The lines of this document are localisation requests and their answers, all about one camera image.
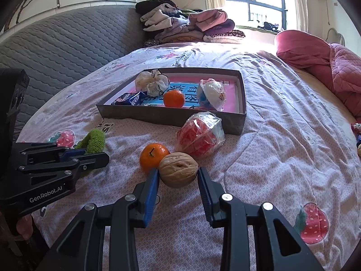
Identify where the white red packaged toy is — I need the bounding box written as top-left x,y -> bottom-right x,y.
197,78 -> 226,111

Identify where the red packaged toy ball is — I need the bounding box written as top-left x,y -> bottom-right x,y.
176,111 -> 225,159

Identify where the dark framed window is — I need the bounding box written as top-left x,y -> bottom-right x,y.
223,0 -> 287,32

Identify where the green fuzzy hair ring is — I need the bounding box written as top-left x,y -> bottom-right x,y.
73,128 -> 106,156

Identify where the left hand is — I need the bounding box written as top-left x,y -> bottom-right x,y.
1,214 -> 33,241

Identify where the pile of folded clothes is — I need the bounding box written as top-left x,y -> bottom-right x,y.
135,0 -> 245,47

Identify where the blue snack packet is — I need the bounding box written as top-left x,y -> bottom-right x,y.
111,91 -> 148,106

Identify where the grey box lid tray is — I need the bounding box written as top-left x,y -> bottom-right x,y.
97,67 -> 247,135

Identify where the pink quilted blanket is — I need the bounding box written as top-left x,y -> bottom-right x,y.
275,30 -> 361,122

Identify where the orange tangerine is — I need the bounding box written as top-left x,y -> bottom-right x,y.
163,89 -> 185,108
139,143 -> 170,174

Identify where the brown walnut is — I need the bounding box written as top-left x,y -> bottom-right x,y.
158,152 -> 199,188

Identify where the grey quilted headboard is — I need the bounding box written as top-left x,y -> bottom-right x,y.
1,5 -> 145,140

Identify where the small toy on floor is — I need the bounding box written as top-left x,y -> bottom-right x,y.
351,122 -> 361,157

